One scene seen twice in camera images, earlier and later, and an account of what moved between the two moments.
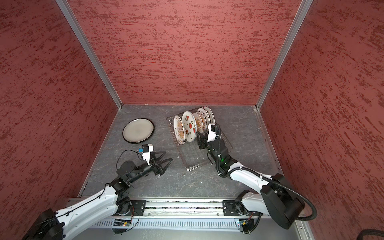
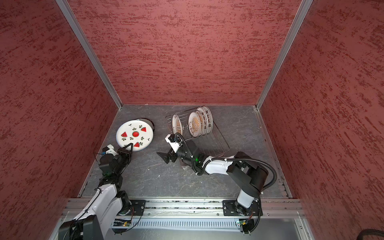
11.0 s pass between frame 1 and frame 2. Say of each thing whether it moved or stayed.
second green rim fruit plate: stayed
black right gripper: moved
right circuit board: stayed
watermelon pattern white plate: moved
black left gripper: moved
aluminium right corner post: stayed
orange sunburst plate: stayed
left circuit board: stayed
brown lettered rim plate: stayed
